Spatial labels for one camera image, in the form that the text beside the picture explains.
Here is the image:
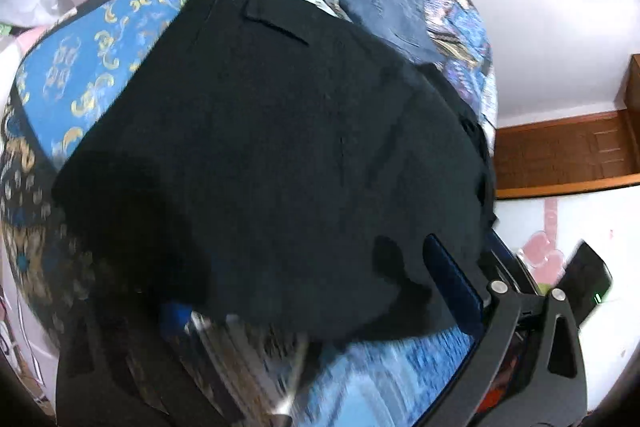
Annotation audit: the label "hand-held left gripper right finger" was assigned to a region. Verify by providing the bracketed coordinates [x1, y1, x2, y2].
[422, 234, 589, 427]

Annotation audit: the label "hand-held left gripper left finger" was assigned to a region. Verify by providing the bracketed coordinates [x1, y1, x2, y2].
[55, 301, 307, 427]

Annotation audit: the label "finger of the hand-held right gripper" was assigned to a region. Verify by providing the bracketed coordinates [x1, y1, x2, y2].
[480, 227, 541, 298]

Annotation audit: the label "black pants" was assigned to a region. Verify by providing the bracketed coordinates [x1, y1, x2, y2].
[52, 0, 498, 344]

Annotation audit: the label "wooden wardrobe with heart print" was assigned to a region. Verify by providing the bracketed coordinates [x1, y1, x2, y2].
[492, 54, 640, 413]

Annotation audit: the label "brown wooden door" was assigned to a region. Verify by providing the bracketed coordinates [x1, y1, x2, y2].
[494, 109, 636, 198]

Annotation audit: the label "blue patchwork bedspread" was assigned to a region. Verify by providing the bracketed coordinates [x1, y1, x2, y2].
[0, 0, 501, 427]

